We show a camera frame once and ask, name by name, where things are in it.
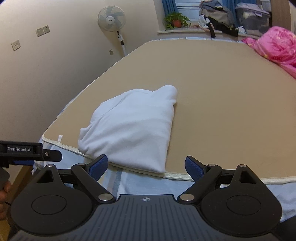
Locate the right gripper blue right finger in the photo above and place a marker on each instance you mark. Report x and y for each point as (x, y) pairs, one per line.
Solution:
(205, 178)

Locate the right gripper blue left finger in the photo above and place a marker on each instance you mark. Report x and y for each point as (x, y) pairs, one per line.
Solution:
(87, 176)

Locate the white long sleeve shirt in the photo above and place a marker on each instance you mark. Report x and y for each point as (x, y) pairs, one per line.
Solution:
(133, 129)

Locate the pile of dark clothes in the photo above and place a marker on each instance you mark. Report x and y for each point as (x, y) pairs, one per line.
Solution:
(219, 16)

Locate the person left hand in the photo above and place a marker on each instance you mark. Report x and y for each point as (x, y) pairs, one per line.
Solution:
(3, 198)

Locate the striped blue bed sheet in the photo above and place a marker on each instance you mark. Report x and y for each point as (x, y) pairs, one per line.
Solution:
(121, 181)

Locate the beige bed mat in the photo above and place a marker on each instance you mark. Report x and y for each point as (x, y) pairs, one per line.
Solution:
(233, 106)

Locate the pink floral quilt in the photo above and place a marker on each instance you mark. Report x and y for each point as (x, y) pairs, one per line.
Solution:
(278, 46)

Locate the white standing fan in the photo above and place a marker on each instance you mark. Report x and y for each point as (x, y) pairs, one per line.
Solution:
(113, 19)

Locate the potted green plant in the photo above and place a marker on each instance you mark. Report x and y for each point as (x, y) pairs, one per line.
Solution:
(176, 20)

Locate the grey plastic storage box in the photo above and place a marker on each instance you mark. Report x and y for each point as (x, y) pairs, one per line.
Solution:
(254, 20)

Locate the blue curtain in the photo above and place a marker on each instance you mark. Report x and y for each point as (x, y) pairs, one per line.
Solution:
(170, 7)

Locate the single wall socket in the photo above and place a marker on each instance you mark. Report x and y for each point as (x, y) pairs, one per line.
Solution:
(16, 45)

